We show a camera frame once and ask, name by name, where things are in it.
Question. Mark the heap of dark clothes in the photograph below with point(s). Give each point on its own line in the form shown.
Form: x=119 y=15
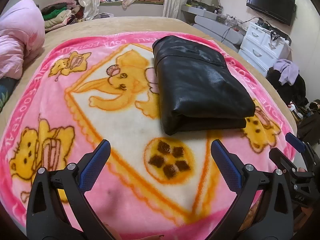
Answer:
x=295 y=92

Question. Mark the white drawer cabinet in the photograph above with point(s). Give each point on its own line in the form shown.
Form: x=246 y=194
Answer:
x=255 y=45

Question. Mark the dark cluttered belongings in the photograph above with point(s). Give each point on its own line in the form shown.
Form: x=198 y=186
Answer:
x=307 y=127

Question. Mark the black flat television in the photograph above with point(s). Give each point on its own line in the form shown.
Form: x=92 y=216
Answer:
x=271 y=2

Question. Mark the grey vanity desk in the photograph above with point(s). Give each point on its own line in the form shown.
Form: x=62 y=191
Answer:
x=212 y=25

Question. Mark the pink quilt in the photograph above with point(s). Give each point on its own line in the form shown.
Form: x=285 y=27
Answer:
x=20 y=37

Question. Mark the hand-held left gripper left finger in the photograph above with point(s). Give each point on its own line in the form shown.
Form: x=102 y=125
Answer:
x=97 y=160

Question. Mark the purple cloth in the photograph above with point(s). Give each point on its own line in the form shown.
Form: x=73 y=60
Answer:
x=286 y=71

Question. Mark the stack of folded clothes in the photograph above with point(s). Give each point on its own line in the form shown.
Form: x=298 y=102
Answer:
x=60 y=15

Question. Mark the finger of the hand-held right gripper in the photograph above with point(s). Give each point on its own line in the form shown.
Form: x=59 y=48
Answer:
x=296 y=142
x=282 y=162

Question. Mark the dark floral pillow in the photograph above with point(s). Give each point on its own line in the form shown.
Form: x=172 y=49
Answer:
x=6 y=92

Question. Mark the pink cartoon printed blanket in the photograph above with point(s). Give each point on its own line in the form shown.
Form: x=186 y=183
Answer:
x=112 y=120

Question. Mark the black leather jacket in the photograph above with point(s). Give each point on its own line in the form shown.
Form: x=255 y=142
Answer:
x=200 y=85

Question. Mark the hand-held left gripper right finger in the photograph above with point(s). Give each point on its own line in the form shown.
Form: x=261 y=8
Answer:
x=225 y=165

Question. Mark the clutter of small toiletries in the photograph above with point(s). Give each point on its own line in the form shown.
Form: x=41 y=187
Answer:
x=225 y=20

